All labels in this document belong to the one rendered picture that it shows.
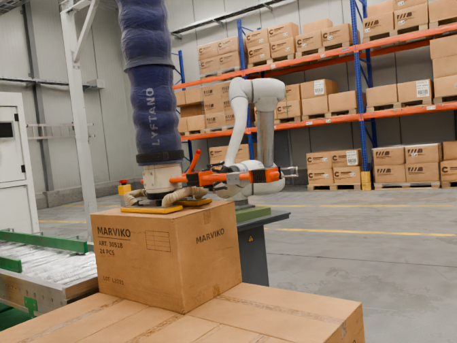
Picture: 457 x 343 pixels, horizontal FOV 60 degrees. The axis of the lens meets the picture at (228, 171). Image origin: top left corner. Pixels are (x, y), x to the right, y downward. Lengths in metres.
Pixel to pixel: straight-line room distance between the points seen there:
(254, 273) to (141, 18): 1.63
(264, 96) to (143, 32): 0.78
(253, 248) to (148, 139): 1.10
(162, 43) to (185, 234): 0.85
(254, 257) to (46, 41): 11.28
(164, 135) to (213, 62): 8.71
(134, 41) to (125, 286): 1.11
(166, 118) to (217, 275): 0.74
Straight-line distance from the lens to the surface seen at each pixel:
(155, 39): 1.88
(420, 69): 10.02
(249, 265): 2.58
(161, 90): 1.85
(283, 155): 10.87
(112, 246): 1.99
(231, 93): 2.27
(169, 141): 1.83
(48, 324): 1.93
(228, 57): 10.24
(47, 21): 13.37
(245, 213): 2.42
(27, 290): 2.51
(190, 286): 1.72
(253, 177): 1.50
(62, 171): 12.67
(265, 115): 2.35
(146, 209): 1.81
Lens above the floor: 1.21
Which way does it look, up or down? 4 degrees down
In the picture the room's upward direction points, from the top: 6 degrees counter-clockwise
